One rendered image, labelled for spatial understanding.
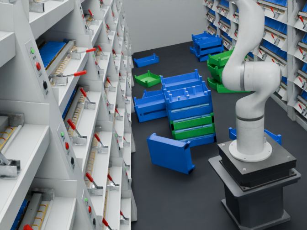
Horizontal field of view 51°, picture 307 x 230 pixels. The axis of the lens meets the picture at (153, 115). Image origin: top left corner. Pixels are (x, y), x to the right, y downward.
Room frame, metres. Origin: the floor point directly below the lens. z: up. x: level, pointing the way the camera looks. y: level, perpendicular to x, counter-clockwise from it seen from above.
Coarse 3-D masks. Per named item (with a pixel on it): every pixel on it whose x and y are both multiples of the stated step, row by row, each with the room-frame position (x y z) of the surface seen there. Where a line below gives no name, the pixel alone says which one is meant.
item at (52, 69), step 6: (72, 42) 1.28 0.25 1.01; (66, 48) 1.18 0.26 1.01; (72, 48) 1.24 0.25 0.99; (60, 54) 1.10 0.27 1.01; (66, 54) 1.14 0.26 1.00; (54, 60) 1.02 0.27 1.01; (60, 60) 1.03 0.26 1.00; (66, 60) 1.08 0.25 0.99; (54, 66) 0.96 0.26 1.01; (48, 72) 0.90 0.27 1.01; (54, 72) 0.95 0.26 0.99; (60, 72) 0.95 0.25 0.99; (48, 78) 0.87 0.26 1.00
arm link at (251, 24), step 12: (240, 0) 1.30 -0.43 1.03; (252, 0) 1.30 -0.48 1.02; (240, 12) 1.30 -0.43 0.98; (252, 12) 1.26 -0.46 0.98; (240, 24) 1.28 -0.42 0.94; (252, 24) 1.24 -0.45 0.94; (264, 24) 1.26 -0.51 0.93; (240, 36) 1.25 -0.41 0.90; (252, 36) 1.23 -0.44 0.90; (240, 48) 1.22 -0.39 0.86; (252, 48) 1.24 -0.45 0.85; (228, 60) 1.24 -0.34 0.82; (240, 60) 1.22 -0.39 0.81; (228, 72) 1.20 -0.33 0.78; (240, 72) 1.18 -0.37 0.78; (228, 84) 1.20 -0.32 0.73; (240, 84) 1.17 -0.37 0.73
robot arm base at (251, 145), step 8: (240, 120) 1.19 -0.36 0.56; (256, 120) 1.16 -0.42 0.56; (240, 128) 1.19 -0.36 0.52; (248, 128) 1.17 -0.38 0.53; (256, 128) 1.16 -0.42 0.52; (240, 136) 1.19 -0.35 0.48; (248, 136) 1.17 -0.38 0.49; (256, 136) 1.16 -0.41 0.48; (232, 144) 1.28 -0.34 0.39; (240, 144) 1.19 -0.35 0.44; (248, 144) 1.17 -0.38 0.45; (256, 144) 1.16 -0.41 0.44; (264, 144) 1.23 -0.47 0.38; (232, 152) 1.21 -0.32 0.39; (240, 152) 1.20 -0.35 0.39; (248, 152) 1.17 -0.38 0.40; (256, 152) 1.16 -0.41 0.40; (264, 152) 1.17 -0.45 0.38; (240, 160) 1.16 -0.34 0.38; (248, 160) 1.14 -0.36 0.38; (256, 160) 1.13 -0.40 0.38
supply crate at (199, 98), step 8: (192, 88) 2.13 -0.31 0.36; (200, 88) 2.13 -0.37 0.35; (176, 96) 2.13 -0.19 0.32; (184, 96) 2.11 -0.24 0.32; (192, 96) 2.08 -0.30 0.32; (200, 96) 1.93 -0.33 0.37; (208, 96) 1.93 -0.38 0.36; (168, 104) 1.94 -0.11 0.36; (176, 104) 1.94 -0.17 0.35; (184, 104) 1.94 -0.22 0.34; (192, 104) 1.94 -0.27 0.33
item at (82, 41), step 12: (48, 36) 1.33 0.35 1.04; (60, 36) 1.33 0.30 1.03; (72, 36) 1.33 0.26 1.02; (84, 36) 1.33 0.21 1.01; (84, 48) 1.30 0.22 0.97; (72, 60) 1.12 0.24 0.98; (84, 60) 1.20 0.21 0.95; (72, 72) 0.99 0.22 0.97; (72, 84) 0.93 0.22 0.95; (60, 96) 0.79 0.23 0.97; (60, 108) 0.75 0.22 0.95
